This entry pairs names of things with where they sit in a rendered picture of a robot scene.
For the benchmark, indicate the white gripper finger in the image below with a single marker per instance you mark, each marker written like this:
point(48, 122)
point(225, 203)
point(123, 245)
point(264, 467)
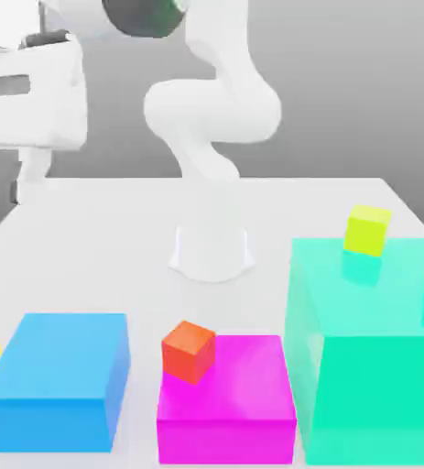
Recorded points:
point(32, 168)

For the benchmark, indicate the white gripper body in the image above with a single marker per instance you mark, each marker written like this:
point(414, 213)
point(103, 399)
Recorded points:
point(54, 110)

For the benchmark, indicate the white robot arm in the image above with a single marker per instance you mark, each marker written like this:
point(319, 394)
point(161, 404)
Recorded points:
point(211, 110)

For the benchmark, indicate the small orange cube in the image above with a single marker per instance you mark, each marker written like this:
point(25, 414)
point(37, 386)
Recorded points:
point(187, 353)

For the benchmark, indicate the small yellow-green cube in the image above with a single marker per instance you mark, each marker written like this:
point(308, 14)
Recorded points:
point(366, 234)

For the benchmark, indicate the large blue box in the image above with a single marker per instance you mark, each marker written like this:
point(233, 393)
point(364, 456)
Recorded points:
point(50, 381)

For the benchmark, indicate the large magenta box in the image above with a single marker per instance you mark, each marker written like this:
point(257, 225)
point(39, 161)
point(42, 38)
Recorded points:
point(233, 403)

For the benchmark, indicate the large teal box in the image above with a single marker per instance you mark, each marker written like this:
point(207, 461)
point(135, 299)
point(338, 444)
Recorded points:
point(372, 384)

